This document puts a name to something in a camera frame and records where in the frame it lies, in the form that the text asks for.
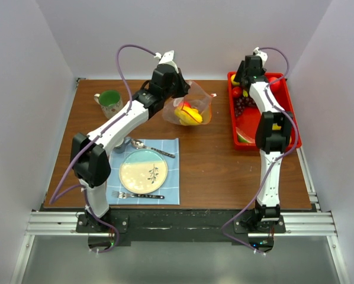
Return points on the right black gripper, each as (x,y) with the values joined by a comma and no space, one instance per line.
(240,73)

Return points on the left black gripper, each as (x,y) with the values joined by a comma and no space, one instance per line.
(184,86)

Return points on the red apple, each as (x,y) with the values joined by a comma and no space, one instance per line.
(275,84)
(185,104)

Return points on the clear zip top bag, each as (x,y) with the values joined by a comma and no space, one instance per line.
(197,97)

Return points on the yellow bell pepper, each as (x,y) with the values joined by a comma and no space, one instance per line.
(187,112)

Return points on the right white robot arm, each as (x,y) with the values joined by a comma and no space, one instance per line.
(272,135)

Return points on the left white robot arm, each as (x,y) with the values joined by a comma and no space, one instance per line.
(89,155)

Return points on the yellow lemon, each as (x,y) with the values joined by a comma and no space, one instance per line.
(232,80)

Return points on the small red tomato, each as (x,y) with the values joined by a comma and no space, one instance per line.
(236,92)

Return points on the purple grape bunch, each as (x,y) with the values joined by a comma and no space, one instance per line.
(241,103)

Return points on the red plastic bin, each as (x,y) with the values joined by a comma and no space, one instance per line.
(248,121)

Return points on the watermelon slice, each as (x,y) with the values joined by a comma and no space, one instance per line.
(243,137)

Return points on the metal spoon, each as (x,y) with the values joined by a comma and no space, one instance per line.
(137,144)

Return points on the green floral mug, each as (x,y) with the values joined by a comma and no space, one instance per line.
(110,102)

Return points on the small white cup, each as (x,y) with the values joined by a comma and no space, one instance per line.
(121,147)

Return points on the cream and teal plate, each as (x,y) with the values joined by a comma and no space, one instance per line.
(143,171)

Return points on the blue checked placemat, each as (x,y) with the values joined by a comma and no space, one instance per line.
(169,189)

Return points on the metal fork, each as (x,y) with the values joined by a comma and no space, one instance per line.
(123,195)

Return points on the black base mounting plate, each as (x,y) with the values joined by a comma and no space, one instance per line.
(224,234)

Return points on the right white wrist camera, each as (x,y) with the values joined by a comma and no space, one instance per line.
(258,52)

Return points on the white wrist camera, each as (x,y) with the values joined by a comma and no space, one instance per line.
(258,52)
(165,58)

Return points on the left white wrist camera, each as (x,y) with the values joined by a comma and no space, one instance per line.
(165,58)

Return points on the aluminium frame rail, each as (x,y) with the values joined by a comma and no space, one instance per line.
(128,221)

